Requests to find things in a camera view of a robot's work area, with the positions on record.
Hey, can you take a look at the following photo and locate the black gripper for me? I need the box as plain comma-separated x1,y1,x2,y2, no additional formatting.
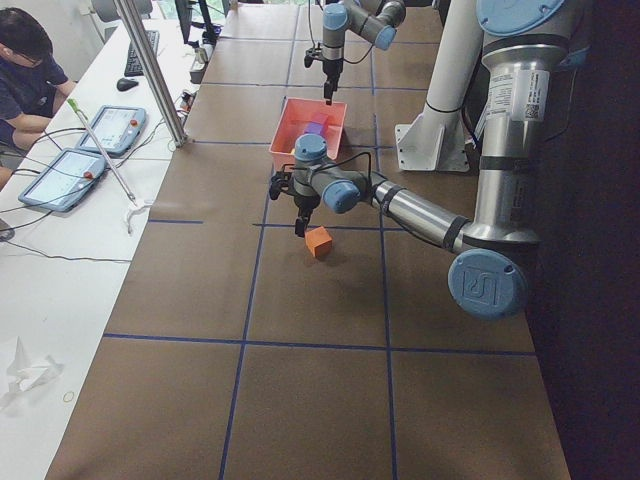
323,58,342,105
294,193,317,236

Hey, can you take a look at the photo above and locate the orange foam block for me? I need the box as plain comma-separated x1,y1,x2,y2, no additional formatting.
304,226,333,259

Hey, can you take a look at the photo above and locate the purple foam block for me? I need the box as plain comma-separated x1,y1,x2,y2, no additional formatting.
304,121,328,138

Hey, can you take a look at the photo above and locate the pink foam block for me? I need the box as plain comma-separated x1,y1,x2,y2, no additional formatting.
309,112,330,125

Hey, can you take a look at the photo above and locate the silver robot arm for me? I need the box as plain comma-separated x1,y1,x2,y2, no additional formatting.
320,1,406,105
270,1,592,319

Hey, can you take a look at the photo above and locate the pink plastic bin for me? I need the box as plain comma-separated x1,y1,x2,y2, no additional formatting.
270,97,347,170

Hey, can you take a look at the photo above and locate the black keyboard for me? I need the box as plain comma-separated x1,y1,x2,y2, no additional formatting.
123,29,161,78

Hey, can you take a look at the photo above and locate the far teach pendant tablet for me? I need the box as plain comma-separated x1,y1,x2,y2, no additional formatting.
90,105,147,158

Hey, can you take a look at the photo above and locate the teach pendant tablet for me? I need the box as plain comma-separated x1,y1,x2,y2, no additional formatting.
90,105,147,158
18,149,106,212

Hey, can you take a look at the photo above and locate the black computer mouse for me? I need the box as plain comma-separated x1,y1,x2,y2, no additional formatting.
116,78,139,92

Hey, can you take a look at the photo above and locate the near teach pendant tablet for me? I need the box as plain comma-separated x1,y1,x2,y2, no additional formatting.
18,149,106,212

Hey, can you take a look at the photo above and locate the metal rod with green tip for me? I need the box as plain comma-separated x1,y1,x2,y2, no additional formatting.
66,98,137,204

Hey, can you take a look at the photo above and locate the seated person in navy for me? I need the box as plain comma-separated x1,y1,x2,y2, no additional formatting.
0,6,77,191

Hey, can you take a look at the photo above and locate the crumpled white paper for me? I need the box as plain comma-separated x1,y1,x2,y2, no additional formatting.
1,337,64,409

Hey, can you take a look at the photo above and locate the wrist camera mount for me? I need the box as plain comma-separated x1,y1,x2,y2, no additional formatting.
304,42,324,68
268,163,295,201

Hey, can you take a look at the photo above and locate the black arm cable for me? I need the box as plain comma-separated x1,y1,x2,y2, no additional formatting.
279,152,401,236

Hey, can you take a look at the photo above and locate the white pedestal column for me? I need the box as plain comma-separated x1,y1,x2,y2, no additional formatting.
395,0,484,172

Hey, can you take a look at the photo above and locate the aluminium frame post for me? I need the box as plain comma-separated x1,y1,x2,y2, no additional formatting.
114,0,187,148

